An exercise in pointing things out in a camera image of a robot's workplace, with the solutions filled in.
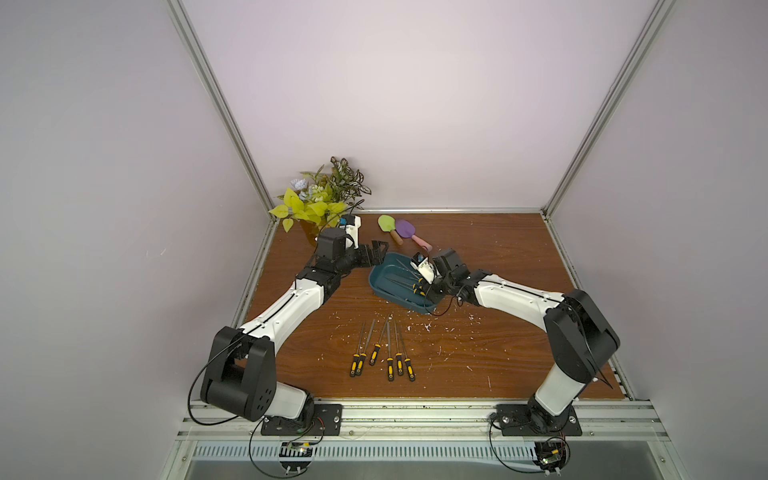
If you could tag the small circuit board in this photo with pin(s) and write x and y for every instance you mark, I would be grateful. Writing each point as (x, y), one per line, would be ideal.
(296, 457)
(552, 456)

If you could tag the aluminium mounting rail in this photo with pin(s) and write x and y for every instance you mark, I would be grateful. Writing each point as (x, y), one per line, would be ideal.
(439, 419)

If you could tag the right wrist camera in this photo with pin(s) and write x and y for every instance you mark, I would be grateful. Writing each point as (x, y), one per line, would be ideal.
(424, 267)

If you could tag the teal plastic storage box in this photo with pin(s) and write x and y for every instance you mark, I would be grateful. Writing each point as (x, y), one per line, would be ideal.
(381, 281)

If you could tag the right small circuit board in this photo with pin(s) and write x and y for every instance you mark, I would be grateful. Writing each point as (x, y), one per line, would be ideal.
(552, 456)

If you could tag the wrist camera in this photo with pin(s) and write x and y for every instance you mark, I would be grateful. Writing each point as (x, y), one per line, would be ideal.
(351, 224)
(424, 267)

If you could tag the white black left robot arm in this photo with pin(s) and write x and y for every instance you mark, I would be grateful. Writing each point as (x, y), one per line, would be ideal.
(240, 376)

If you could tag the purple trowel pink handle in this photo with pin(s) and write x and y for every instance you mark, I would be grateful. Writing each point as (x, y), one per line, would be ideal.
(407, 230)

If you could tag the left small circuit board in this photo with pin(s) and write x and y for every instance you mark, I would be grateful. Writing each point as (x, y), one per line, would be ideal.
(296, 457)

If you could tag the green trowel wooden handle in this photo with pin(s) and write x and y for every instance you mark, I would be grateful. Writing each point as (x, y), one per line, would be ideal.
(388, 225)

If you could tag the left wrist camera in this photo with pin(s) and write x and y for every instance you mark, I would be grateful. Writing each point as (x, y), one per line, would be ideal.
(351, 224)

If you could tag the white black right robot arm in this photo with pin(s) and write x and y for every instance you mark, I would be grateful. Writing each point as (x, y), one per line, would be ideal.
(581, 339)

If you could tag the artificial green leafy plant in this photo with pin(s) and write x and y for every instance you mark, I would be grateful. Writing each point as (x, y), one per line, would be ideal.
(321, 197)

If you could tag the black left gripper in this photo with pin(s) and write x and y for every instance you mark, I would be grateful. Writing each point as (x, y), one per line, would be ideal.
(375, 258)

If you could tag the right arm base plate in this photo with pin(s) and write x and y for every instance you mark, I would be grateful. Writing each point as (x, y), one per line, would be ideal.
(523, 420)

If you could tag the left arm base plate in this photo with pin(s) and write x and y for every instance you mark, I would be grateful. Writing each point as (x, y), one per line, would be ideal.
(322, 419)

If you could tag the white slotted cable duct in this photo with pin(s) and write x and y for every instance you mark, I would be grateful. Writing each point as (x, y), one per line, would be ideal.
(479, 451)

